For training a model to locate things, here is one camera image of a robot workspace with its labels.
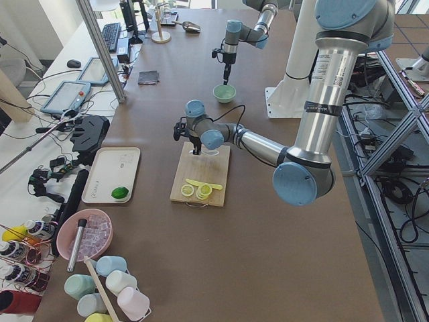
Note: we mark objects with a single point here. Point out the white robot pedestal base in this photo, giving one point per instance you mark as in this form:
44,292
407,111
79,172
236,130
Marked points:
287,99

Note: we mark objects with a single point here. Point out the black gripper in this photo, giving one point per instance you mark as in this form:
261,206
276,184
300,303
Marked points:
194,141
229,59

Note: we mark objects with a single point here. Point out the steel scoop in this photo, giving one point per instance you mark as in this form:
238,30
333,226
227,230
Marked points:
188,26

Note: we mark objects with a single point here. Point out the black keyboard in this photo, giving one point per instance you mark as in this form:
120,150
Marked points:
110,34

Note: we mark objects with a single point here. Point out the pink cup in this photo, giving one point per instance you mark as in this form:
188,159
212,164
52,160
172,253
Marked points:
134,304

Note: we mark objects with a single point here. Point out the single lemon slice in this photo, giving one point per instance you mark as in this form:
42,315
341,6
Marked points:
187,190

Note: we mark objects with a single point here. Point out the black plastic bracket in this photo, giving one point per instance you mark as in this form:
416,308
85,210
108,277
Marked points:
89,133

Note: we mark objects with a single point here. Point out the wooden stick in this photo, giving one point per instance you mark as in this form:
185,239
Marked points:
101,289

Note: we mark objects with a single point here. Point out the bamboo cutting board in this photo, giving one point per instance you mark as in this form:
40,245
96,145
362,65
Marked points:
210,169

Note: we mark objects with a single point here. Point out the yellow cup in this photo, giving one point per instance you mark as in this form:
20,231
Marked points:
98,317

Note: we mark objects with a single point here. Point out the yellow plastic knife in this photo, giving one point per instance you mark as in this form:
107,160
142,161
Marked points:
198,183

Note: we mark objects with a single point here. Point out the cream rabbit tray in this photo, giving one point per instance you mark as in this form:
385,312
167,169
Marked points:
112,167

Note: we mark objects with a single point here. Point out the steel muddler tube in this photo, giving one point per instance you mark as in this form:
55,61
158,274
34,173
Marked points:
75,249

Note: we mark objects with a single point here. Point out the white cup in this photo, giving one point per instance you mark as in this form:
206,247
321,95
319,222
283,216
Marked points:
117,280

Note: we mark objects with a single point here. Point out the pale blue cup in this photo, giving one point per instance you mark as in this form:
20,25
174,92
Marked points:
89,304

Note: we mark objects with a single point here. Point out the mint green cup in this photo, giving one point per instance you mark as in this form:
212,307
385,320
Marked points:
79,285

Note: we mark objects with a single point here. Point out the pink bowl with ice cubes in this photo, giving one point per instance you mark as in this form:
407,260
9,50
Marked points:
96,238

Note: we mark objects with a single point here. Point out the green lime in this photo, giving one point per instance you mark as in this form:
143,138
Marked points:
120,192

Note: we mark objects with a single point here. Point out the wooden stand with round base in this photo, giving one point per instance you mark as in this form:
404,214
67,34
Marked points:
160,36

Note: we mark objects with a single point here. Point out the aluminium frame post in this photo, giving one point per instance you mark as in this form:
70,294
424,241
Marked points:
93,28

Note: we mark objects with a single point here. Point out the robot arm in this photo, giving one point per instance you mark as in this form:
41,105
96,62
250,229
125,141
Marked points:
236,31
329,37

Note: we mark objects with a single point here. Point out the grey folded cloth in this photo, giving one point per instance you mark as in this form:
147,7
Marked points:
150,77

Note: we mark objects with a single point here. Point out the light green bowl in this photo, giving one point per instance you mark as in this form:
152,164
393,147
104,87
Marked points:
224,93

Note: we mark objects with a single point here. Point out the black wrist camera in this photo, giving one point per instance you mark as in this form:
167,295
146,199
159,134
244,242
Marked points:
180,129
216,52

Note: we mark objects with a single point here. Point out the black computer mouse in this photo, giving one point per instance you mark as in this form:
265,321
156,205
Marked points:
73,63

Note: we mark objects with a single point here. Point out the white ceramic spoon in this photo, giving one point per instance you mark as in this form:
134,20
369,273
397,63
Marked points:
205,152

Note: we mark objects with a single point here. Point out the light blue cup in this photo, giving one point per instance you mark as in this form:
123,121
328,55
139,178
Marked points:
107,264

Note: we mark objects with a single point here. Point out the blue teach pendant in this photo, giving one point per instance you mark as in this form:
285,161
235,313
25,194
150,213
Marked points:
68,95

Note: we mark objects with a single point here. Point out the stacked lemon slices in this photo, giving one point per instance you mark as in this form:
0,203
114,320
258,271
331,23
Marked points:
203,191

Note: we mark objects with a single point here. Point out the black cylinder bar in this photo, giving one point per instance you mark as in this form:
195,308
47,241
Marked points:
70,207

